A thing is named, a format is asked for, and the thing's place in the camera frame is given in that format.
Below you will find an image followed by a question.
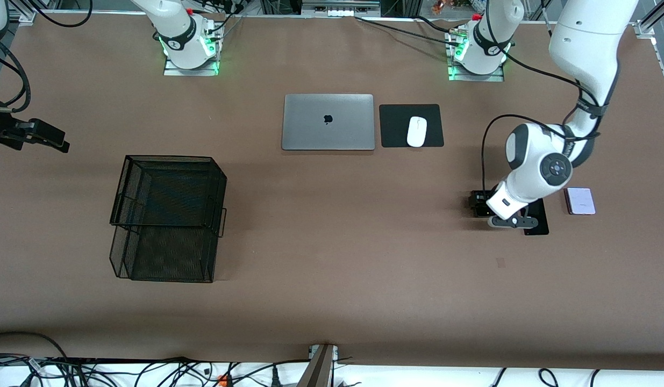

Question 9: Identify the black mouse pad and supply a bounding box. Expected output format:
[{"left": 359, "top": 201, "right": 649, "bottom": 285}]
[{"left": 379, "top": 104, "right": 445, "bottom": 148}]

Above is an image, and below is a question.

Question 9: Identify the black mesh two-tier tray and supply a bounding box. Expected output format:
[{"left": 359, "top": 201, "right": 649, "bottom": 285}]
[{"left": 109, "top": 155, "right": 228, "bottom": 284}]

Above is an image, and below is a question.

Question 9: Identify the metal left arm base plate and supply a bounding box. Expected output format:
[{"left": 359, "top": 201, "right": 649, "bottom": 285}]
[{"left": 447, "top": 27, "right": 505, "bottom": 82}]

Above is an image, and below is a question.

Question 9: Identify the white computer mouse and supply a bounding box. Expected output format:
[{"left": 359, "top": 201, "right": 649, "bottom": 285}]
[{"left": 406, "top": 116, "right": 428, "bottom": 148}]

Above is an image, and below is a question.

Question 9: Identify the black arched floor cable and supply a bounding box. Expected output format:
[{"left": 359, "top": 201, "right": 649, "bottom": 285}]
[{"left": 0, "top": 331, "right": 69, "bottom": 360}]

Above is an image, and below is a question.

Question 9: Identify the white power strip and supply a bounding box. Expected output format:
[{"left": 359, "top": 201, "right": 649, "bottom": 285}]
[{"left": 301, "top": 0, "right": 382, "bottom": 18}]

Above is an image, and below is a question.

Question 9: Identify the lavender flip phone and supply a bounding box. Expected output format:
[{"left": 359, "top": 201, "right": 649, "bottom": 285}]
[{"left": 564, "top": 187, "right": 597, "bottom": 216}]

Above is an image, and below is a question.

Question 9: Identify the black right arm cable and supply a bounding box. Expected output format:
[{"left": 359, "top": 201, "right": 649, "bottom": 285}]
[{"left": 0, "top": 0, "right": 94, "bottom": 112}]

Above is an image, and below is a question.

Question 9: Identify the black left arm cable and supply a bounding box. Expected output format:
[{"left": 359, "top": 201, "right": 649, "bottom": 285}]
[{"left": 481, "top": 0, "right": 612, "bottom": 194}]

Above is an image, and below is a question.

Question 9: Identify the long black smartphone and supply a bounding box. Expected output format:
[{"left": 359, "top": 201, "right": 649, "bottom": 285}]
[{"left": 520, "top": 198, "right": 550, "bottom": 236}]

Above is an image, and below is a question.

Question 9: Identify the metal camera post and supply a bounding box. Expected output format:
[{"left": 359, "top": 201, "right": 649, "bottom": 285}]
[{"left": 296, "top": 344, "right": 339, "bottom": 387}]

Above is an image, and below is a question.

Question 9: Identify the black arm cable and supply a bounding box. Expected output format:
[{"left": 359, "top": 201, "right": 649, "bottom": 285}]
[
  {"left": 0, "top": 0, "right": 94, "bottom": 112},
  {"left": 481, "top": 0, "right": 612, "bottom": 194}
]

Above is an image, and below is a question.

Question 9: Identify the small black flip phone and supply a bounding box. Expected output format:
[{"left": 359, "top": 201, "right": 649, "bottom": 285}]
[{"left": 468, "top": 188, "right": 496, "bottom": 217}]

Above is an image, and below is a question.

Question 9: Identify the black table cable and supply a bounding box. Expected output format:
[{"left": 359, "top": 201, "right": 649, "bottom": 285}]
[
  {"left": 412, "top": 15, "right": 454, "bottom": 33},
  {"left": 355, "top": 16, "right": 461, "bottom": 46}
]

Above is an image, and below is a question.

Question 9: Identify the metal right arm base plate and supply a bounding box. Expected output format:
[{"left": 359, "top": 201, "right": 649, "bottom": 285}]
[{"left": 163, "top": 24, "right": 220, "bottom": 76}]

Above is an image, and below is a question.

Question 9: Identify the silver closed laptop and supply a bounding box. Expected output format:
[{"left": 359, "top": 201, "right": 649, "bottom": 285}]
[{"left": 281, "top": 94, "right": 375, "bottom": 151}]

